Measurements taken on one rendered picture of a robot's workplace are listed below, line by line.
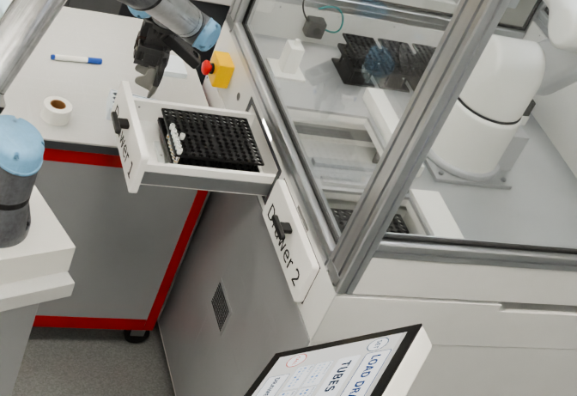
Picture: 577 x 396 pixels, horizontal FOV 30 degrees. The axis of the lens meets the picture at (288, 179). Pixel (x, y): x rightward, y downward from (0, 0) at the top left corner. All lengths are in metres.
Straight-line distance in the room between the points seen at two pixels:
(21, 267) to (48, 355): 0.97
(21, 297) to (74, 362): 0.95
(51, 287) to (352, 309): 0.62
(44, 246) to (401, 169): 0.74
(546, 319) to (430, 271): 0.40
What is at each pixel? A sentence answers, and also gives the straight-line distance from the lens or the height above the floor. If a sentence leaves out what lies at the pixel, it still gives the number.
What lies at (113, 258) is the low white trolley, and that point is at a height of 0.37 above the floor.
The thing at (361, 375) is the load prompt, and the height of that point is 1.15.
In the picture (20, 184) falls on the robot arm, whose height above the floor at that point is 0.99.
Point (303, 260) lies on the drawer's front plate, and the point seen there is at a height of 0.91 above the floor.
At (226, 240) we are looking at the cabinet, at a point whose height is 0.60.
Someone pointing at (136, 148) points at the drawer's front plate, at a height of 0.92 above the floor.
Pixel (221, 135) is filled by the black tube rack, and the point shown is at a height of 0.90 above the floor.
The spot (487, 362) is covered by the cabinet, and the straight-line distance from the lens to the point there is 2.60.
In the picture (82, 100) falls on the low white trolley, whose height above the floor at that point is 0.76.
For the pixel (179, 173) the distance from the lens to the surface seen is 2.46.
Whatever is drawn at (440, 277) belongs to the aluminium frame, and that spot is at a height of 1.01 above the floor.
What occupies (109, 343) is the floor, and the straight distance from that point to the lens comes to 3.25.
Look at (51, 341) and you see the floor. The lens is 3.20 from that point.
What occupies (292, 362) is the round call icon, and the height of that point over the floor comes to 1.01.
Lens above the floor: 2.33
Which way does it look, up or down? 34 degrees down
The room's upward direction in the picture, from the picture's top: 24 degrees clockwise
